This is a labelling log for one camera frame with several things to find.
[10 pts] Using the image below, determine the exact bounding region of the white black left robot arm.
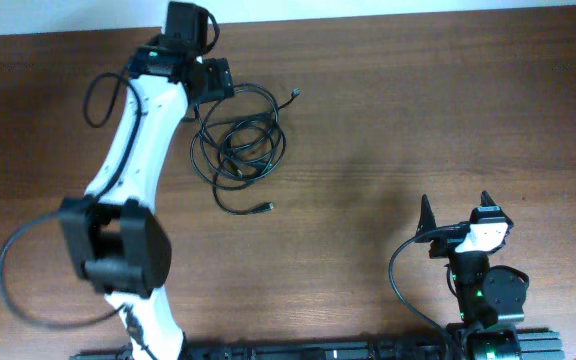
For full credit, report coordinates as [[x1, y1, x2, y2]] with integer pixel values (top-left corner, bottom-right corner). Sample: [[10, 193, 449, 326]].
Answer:
[[59, 1, 234, 359]]

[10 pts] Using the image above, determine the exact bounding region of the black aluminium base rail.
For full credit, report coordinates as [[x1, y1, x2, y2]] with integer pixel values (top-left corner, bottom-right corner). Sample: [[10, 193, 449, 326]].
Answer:
[[70, 327, 564, 360]]

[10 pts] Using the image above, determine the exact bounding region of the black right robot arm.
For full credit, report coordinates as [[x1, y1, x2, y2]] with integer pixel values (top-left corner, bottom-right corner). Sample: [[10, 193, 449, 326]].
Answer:
[[415, 191, 529, 359]]

